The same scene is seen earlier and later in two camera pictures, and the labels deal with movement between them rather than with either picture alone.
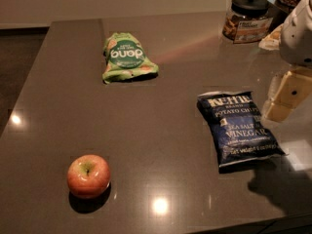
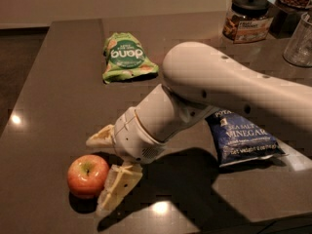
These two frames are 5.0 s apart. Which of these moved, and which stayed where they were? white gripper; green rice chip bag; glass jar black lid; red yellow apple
Moved: white gripper
Stayed: red yellow apple; glass jar black lid; green rice chip bag
